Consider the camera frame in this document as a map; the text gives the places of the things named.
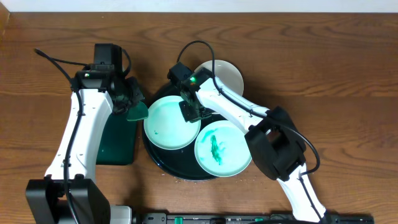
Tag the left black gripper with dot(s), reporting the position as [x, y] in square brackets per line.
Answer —
[126, 101]

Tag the green sponge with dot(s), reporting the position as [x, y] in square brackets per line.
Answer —
[138, 112]

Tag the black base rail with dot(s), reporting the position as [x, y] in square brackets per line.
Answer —
[163, 218]

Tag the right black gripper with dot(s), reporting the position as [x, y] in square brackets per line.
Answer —
[189, 116]

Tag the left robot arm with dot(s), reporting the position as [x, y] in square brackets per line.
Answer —
[100, 130]

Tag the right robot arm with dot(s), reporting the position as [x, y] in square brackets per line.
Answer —
[277, 148]

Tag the stained white plate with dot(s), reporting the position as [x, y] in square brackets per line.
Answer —
[221, 149]
[166, 127]
[230, 76]

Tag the round black tray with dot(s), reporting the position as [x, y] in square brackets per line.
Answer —
[180, 163]

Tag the dark green rectangular tray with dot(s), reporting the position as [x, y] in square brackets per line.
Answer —
[117, 142]

